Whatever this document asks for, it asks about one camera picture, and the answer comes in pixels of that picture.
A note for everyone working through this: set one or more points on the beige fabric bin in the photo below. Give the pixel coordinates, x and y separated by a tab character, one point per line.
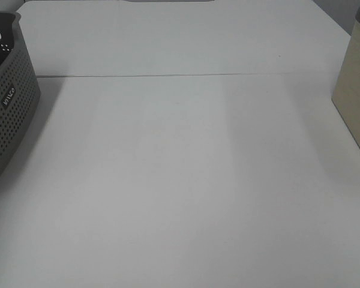
346	95

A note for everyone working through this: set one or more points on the grey perforated plastic basket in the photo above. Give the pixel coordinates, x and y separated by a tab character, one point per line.
19	89

